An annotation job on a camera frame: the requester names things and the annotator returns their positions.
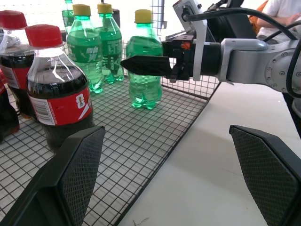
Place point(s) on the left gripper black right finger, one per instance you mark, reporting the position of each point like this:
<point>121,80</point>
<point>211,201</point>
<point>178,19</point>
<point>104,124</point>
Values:
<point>270,179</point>

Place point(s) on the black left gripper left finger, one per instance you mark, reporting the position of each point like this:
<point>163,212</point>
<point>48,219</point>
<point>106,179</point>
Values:
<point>58,183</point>

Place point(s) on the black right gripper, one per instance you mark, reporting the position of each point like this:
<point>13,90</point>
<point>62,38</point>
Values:
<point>185,58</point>

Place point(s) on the green soda bottle yellow cap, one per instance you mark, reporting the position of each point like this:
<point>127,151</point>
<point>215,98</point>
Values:
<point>110,47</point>
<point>67,16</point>
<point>144,80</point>
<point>85,51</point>

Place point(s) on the cola bottle with red cap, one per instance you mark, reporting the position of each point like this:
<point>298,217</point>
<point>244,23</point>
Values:
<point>15,63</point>
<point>58,94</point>
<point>7,113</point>

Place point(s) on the person in white shirt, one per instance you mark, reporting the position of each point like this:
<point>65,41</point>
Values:
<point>277,21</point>

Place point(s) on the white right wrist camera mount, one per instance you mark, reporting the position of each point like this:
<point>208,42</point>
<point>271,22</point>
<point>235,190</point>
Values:
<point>195,28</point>

